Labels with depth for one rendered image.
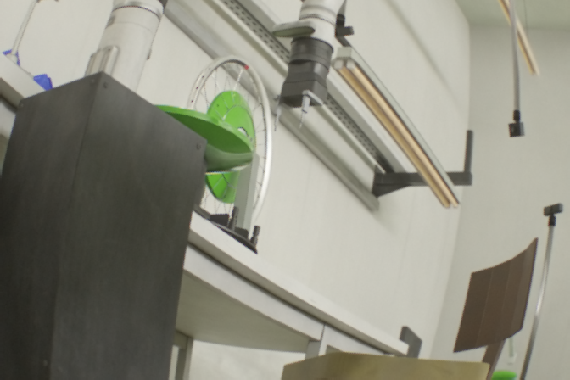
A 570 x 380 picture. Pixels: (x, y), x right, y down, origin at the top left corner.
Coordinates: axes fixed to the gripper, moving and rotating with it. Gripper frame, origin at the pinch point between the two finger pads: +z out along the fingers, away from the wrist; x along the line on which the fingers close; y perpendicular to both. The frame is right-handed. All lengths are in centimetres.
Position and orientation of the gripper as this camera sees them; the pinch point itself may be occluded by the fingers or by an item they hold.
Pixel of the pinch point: (287, 129)
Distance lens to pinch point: 167.7
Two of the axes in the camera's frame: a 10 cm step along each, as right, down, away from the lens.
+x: -8.0, 0.7, 5.9
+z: -1.7, 9.2, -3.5
